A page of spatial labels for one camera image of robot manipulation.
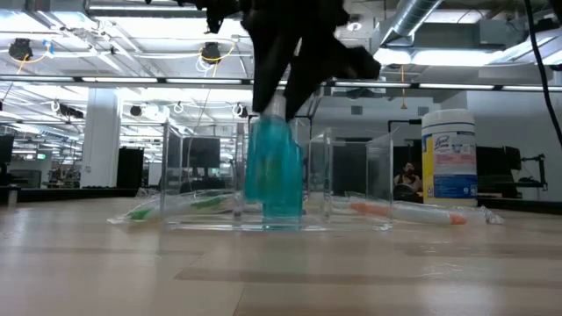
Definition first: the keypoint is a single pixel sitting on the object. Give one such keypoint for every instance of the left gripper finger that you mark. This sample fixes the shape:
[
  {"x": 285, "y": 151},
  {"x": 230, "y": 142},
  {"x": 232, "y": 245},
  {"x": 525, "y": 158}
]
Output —
[
  {"x": 272, "y": 44},
  {"x": 314, "y": 70}
]

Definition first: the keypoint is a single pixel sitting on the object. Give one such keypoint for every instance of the clear acrylic organiser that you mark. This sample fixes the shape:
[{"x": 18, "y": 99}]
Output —
[{"x": 377, "y": 175}]

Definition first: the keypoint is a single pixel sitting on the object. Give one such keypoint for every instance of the orange toothbrush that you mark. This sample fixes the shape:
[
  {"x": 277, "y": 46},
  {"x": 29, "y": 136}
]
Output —
[{"x": 421, "y": 213}]

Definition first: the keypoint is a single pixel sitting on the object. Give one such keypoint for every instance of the green toothbrush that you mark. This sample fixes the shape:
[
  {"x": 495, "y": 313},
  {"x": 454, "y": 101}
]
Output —
[{"x": 140, "y": 214}]

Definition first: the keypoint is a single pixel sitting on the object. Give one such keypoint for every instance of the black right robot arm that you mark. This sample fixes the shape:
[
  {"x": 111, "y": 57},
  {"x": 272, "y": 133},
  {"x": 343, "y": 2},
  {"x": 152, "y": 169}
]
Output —
[{"x": 557, "y": 9}]

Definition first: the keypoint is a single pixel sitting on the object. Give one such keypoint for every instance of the yellow hanging pendant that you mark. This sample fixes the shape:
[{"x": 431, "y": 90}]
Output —
[{"x": 403, "y": 88}]

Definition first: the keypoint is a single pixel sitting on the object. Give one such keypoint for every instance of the black monitor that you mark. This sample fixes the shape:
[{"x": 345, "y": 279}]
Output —
[{"x": 202, "y": 151}]

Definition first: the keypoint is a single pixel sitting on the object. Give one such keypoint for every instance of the person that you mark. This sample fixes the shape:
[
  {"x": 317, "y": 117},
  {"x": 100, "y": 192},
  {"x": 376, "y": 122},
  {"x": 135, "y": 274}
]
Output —
[{"x": 408, "y": 180}]

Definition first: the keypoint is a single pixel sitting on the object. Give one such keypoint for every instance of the long ceiling light strip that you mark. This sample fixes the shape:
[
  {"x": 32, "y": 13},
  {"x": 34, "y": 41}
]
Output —
[{"x": 118, "y": 80}]

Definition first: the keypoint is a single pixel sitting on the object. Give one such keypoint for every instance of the white disinfecting wipes canister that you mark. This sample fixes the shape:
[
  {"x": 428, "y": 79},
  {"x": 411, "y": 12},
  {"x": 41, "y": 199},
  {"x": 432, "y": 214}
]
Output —
[{"x": 448, "y": 175}]

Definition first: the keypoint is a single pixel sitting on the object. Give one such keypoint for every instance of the black cabinet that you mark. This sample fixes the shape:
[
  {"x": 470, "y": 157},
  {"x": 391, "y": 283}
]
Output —
[{"x": 129, "y": 169}]

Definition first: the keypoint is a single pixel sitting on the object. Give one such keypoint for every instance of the white building pillar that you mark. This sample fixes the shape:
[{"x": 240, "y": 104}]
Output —
[{"x": 101, "y": 140}]

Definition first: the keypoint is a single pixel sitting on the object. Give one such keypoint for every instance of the black workstation equipment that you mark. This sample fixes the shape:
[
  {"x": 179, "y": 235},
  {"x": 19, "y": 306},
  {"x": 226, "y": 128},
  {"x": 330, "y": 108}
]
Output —
[{"x": 492, "y": 167}]

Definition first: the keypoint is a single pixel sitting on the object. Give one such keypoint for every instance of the silver spiral ventilation duct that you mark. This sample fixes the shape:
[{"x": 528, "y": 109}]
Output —
[{"x": 412, "y": 15}]

